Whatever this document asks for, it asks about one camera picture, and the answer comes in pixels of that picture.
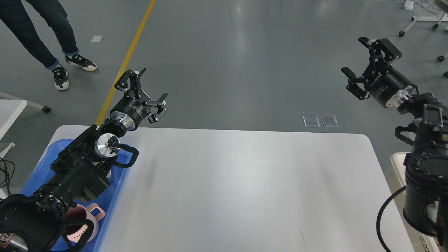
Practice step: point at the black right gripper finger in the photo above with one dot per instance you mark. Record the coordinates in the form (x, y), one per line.
(353, 84)
(381, 54)

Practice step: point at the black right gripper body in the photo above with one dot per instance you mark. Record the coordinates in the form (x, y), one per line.
(390, 88)

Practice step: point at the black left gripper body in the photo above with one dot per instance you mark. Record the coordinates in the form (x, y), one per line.
(130, 112)

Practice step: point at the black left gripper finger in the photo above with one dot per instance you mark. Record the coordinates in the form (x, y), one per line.
(129, 83)
(156, 109)

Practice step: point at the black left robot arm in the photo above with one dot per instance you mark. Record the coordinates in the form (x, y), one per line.
(35, 223)

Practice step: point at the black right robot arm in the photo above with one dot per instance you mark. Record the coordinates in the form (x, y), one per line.
(426, 166)

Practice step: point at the clear plastic floor plate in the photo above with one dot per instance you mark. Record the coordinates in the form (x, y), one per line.
(329, 121)
(311, 121)

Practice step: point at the white chair legs with castors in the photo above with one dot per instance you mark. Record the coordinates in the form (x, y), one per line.
(441, 5)

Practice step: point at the white paper scrap on floor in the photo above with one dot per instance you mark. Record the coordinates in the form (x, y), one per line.
(96, 38)

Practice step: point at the beige plastic bin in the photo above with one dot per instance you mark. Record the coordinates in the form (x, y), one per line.
(395, 176)

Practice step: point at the white side table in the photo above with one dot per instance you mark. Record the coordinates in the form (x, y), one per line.
(10, 109)

